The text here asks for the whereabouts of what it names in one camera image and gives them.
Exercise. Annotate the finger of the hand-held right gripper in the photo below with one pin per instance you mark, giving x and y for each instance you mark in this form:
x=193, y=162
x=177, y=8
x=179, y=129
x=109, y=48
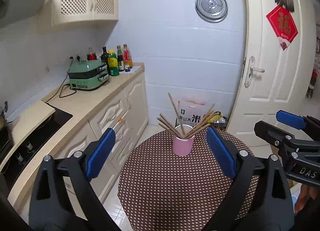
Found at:
x=290, y=119
x=275, y=135

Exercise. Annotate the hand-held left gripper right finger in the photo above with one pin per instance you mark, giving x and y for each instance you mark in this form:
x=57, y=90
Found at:
x=221, y=153

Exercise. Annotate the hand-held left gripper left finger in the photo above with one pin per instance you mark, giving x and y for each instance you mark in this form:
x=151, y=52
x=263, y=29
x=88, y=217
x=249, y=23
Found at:
x=100, y=153

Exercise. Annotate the bunch of wooden chopsticks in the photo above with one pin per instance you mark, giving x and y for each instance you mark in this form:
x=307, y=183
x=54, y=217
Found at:
x=188, y=134

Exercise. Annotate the pink paper cup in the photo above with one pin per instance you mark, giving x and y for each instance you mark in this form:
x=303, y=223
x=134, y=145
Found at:
x=183, y=146

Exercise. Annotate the person's right hand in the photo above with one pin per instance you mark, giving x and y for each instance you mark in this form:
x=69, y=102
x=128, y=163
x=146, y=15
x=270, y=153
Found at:
x=305, y=196

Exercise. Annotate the yellow snack packet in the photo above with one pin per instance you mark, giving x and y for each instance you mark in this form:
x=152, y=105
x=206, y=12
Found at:
x=216, y=118

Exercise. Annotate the white rice bag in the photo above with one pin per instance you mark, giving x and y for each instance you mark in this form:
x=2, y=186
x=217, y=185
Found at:
x=192, y=118

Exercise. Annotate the white door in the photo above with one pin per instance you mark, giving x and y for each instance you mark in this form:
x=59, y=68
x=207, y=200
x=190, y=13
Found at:
x=260, y=83

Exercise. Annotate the beige kitchen countertop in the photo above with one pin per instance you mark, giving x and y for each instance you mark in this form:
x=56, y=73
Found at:
x=100, y=98

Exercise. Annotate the brown polka dot tablecloth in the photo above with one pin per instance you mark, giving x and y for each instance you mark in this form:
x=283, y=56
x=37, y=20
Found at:
x=170, y=183

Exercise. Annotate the black glass cooktop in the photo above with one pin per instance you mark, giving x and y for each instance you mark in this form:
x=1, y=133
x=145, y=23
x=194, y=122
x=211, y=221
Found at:
x=37, y=136

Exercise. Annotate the beige cutting board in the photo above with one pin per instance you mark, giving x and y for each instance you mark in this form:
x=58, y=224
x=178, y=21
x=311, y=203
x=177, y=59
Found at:
x=30, y=118

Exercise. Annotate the green electric cooker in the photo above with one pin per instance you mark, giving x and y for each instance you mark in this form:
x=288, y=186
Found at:
x=87, y=76

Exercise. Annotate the yellow green bottle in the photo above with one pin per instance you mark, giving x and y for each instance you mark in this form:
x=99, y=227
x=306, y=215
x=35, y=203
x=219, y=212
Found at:
x=113, y=65

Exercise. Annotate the small dark sauce bottle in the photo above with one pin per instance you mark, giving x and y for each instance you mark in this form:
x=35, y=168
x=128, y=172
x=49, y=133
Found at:
x=127, y=66

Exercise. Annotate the red diamond door poster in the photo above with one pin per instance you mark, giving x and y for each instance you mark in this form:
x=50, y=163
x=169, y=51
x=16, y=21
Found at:
x=282, y=26

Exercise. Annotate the dark olive oil bottle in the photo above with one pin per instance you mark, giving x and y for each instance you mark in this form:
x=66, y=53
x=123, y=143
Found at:
x=105, y=58

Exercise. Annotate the green label sauce bottle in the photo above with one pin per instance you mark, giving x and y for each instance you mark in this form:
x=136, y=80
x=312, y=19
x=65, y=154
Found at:
x=120, y=58

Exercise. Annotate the red label cola bottle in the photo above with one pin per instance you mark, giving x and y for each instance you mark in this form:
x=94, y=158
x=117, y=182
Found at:
x=91, y=55

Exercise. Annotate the red sauce bottle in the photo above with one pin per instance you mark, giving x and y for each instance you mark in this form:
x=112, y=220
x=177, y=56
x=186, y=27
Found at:
x=127, y=53

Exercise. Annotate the round metal steamer plate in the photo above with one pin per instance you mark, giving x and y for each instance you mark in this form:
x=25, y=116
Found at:
x=211, y=6

